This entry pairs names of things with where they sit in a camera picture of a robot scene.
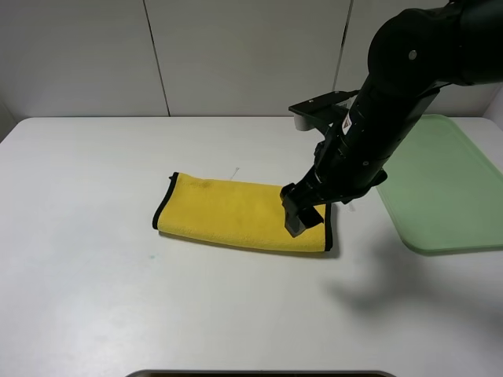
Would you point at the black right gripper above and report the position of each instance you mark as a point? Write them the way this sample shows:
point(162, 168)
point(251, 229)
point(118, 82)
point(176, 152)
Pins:
point(339, 174)

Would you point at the yellow towel with black trim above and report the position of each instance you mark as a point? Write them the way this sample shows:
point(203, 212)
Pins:
point(235, 214)

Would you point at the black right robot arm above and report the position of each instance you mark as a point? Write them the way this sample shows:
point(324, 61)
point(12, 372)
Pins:
point(411, 58)

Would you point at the light green plastic tray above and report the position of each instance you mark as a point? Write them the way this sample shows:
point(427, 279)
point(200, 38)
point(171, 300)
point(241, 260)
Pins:
point(444, 196)

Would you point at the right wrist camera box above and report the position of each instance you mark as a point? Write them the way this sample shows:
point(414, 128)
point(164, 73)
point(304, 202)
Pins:
point(321, 112)

